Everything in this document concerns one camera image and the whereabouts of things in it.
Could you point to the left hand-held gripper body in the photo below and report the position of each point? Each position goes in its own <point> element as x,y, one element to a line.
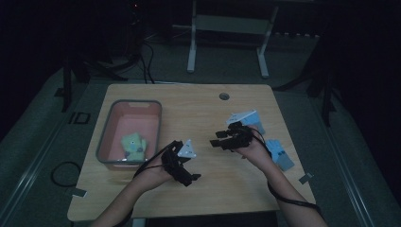
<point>176,164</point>

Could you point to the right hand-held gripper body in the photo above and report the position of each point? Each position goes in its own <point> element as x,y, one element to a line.
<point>241,137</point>

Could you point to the blue glove grey cuff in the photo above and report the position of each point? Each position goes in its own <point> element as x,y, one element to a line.
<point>253,119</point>
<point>279,154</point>

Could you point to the green mitten with face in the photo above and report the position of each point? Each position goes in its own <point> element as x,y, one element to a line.
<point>132,145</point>

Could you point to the pink plastic bin grey rim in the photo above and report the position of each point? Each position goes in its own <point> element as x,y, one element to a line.
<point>126,119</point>

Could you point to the person's right hand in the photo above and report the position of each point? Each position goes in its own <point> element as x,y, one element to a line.
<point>257,154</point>

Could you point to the person's left hand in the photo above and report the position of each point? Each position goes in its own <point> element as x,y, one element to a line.
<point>153,176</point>

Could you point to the grey tape piece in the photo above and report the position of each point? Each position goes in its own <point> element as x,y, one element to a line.
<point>305,178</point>

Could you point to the black metal stand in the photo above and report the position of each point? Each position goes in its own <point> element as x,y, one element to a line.
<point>67,85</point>

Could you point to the white metal desk frame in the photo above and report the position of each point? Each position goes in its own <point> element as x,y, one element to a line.
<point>231,23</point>

